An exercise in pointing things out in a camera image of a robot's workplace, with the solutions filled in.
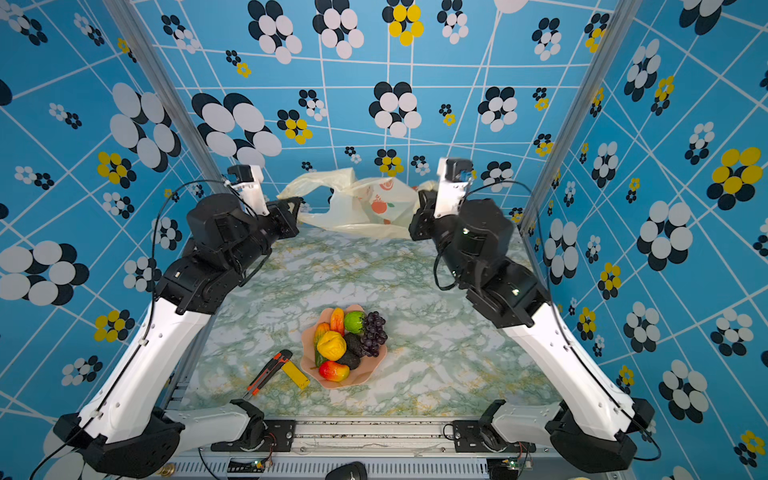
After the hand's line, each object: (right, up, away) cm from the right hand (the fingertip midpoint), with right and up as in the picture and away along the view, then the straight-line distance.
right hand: (421, 196), depth 57 cm
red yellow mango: (-21, -42, +22) cm, 52 cm away
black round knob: (-14, -61, +11) cm, 64 cm away
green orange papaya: (-27, -33, +29) cm, 52 cm away
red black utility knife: (-40, -45, +26) cm, 66 cm away
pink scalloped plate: (-13, -43, +26) cm, 52 cm away
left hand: (-24, 0, +5) cm, 25 cm away
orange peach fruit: (-22, -31, +30) cm, 48 cm away
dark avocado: (-16, -37, +27) cm, 49 cm away
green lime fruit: (-16, -31, +28) cm, 45 cm away
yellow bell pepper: (-22, -36, +21) cm, 47 cm away
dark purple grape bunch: (-11, -34, +25) cm, 43 cm away
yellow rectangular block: (-32, -45, +26) cm, 61 cm away
